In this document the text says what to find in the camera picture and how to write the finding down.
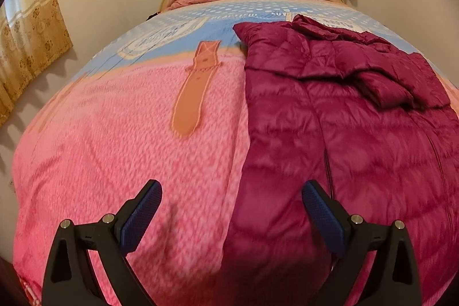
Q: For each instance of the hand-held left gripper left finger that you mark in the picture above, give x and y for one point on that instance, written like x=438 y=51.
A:
x=141 y=211

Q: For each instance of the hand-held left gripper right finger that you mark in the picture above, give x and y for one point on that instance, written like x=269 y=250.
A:
x=322 y=214

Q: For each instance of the magenta quilted puffer jacket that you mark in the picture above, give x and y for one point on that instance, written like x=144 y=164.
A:
x=358 y=119

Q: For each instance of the bed with pink-blue bedspread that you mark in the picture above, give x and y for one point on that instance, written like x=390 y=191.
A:
x=125 y=134

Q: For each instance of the dark cloth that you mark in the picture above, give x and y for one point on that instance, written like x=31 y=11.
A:
x=153 y=15

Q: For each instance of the beige floral window curtain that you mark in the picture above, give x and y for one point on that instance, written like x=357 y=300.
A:
x=32 y=40

